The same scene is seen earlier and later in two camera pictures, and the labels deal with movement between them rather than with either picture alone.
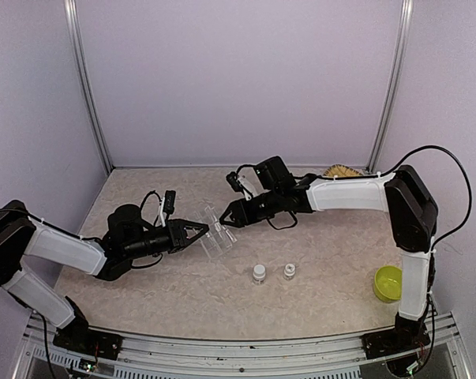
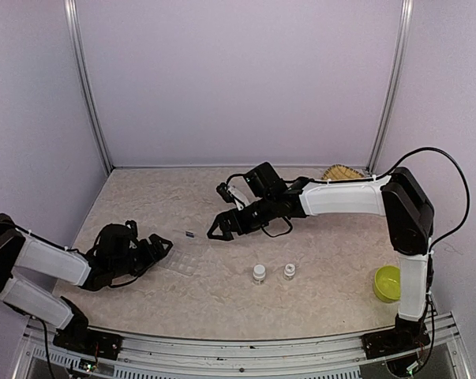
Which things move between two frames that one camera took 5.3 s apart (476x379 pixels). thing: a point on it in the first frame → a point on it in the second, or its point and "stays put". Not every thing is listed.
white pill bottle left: [259, 274] stays put
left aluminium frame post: [86, 86] stays put
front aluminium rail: [46, 354] stays put
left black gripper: [179, 239] → [151, 257]
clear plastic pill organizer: [217, 240] → [181, 262]
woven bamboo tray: [341, 170] stays put
